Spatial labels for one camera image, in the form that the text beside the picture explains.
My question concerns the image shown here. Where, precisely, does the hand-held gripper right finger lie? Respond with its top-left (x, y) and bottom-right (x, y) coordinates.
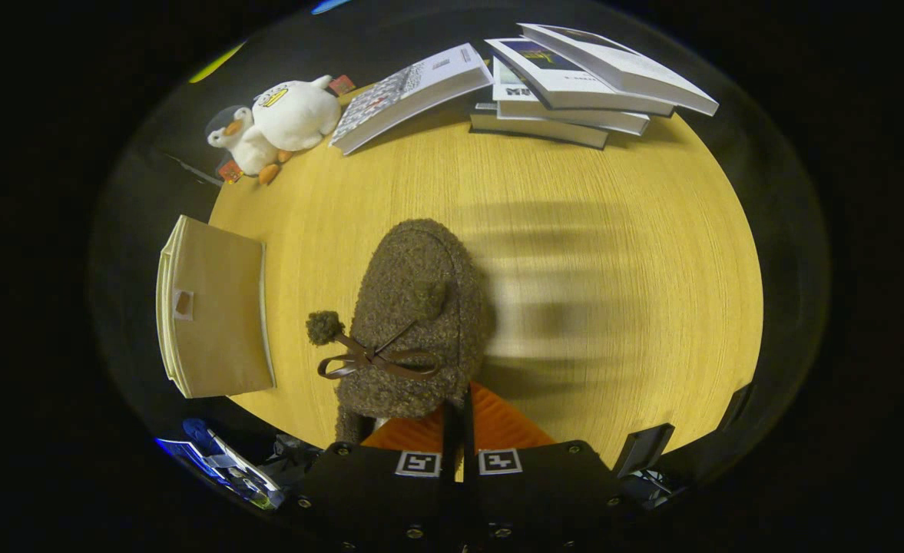
top-left (462, 382), bottom-right (633, 553)

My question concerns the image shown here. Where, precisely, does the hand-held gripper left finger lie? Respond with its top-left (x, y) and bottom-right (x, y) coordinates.
top-left (293, 407), bottom-right (459, 553)

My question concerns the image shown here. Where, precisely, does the brown fuzzy shoe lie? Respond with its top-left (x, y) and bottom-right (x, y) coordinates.
top-left (305, 218), bottom-right (492, 445)

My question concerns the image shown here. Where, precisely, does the cream fabric storage box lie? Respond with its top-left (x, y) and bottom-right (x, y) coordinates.
top-left (155, 214), bottom-right (276, 399)

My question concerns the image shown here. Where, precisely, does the white side desk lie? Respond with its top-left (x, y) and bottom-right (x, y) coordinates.
top-left (206, 430), bottom-right (285, 511)

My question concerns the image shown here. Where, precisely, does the blue cloth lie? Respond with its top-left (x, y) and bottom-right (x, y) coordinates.
top-left (182, 418), bottom-right (220, 455)

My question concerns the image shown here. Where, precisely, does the computer monitor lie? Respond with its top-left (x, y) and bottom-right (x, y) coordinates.
top-left (155, 437), bottom-right (226, 485)

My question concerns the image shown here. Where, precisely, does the grey paperback book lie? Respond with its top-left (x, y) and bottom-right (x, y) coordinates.
top-left (470, 102), bottom-right (611, 150)

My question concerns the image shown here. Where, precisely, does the grey penguin plush toy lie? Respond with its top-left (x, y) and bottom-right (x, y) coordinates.
top-left (205, 105), bottom-right (293, 186)

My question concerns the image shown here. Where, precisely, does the white paperback book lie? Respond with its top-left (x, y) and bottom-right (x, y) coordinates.
top-left (493, 58), bottom-right (651, 136)

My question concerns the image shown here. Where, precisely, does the white duck plush toy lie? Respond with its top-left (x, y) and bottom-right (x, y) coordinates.
top-left (251, 74), bottom-right (357, 153)

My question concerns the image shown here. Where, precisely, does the patterned cover book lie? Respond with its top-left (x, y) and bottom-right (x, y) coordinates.
top-left (329, 43), bottom-right (494, 157)

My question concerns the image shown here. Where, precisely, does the white book dark picture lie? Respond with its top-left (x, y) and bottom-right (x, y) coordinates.
top-left (518, 22), bottom-right (720, 118)

